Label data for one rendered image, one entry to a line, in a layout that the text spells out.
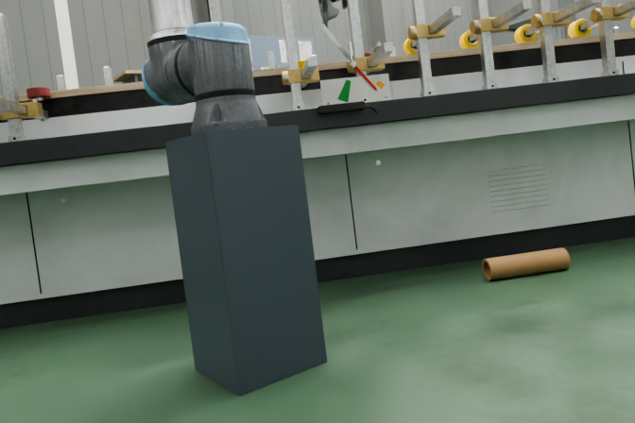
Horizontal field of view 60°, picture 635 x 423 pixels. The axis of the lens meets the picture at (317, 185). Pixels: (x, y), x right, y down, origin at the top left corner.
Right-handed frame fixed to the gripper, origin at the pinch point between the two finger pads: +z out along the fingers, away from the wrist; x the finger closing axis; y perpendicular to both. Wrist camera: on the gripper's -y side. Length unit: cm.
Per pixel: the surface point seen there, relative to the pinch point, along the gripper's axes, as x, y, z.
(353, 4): 6.1, 12.8, -7.7
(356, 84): 5.4, 10.0, 21.9
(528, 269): -10, 61, 97
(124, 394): -61, -70, 99
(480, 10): 6, 61, -1
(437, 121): 8, 40, 39
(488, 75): 6, 61, 24
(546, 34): 6, 87, 11
